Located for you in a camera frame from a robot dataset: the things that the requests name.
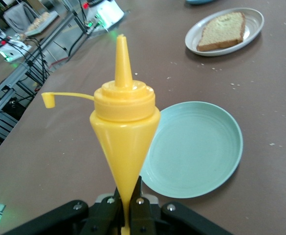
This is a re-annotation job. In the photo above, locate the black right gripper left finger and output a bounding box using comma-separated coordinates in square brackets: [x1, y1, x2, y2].
[3, 187, 124, 235]

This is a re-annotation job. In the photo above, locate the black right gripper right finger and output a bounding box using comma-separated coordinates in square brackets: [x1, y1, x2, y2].
[130, 176, 234, 235]

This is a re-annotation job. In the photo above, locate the yellow squeeze bottle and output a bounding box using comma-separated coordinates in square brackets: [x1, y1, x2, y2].
[41, 34, 162, 235]

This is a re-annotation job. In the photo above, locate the brown bread slice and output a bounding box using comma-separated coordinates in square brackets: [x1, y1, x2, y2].
[197, 11, 246, 52]

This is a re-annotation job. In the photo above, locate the neighbouring white robot base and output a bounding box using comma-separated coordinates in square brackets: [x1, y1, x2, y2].
[0, 36, 23, 62]

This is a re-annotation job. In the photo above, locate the mint green plate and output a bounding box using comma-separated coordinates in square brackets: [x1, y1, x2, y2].
[138, 101, 244, 199]

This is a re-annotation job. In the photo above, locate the beige plate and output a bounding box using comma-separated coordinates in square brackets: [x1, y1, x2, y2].
[184, 7, 265, 57]

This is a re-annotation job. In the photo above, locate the blue plate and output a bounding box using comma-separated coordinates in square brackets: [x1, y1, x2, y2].
[185, 0, 216, 5]

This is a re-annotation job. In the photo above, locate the aluminium workbench frame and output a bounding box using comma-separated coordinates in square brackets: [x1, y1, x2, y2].
[0, 9, 89, 157]

